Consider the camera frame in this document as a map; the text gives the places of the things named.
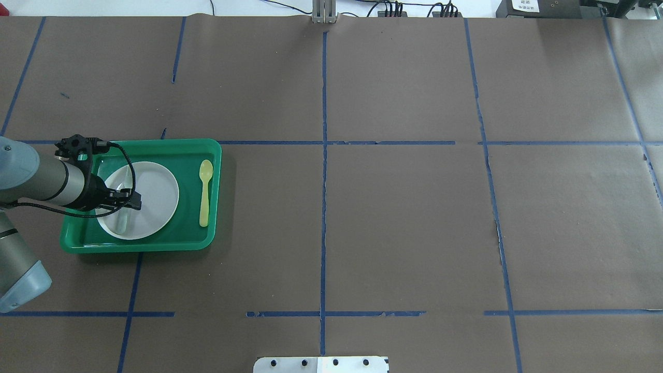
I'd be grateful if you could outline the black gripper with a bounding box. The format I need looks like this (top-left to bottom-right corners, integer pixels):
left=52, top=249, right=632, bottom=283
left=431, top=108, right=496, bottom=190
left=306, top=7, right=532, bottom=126
left=80, top=173, right=142, bottom=218

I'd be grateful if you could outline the pale green plastic fork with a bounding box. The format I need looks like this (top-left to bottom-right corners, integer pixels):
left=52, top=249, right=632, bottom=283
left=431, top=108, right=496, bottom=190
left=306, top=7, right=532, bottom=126
left=114, top=174, right=133, bottom=235

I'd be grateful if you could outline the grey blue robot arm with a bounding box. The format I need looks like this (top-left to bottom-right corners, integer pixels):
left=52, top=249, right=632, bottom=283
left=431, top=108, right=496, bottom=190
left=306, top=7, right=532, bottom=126
left=1, top=134, right=142, bottom=314

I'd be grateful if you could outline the white round plate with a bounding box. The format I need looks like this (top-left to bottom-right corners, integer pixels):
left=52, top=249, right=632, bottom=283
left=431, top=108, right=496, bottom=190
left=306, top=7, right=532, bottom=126
left=97, top=162, right=179, bottom=240

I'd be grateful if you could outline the green plastic tray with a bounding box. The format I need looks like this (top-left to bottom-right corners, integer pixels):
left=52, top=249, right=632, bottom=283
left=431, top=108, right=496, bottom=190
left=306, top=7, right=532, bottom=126
left=60, top=139, right=222, bottom=253

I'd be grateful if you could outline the yellow plastic spoon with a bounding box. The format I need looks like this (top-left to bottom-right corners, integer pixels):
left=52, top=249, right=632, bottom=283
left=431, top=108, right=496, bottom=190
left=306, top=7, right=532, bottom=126
left=198, top=159, right=213, bottom=227

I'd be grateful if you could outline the black power strip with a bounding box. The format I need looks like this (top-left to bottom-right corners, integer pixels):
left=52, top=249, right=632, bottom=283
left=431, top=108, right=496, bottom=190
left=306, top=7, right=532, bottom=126
left=495, top=1, right=601, bottom=19

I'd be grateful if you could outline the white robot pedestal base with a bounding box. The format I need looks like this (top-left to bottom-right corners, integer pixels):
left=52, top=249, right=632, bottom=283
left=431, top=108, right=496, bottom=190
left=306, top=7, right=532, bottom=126
left=253, top=355, right=390, bottom=372

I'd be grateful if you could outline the aluminium frame post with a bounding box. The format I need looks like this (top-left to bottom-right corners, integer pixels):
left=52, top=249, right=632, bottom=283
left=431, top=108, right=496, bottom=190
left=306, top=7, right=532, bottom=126
left=311, top=0, right=338, bottom=24

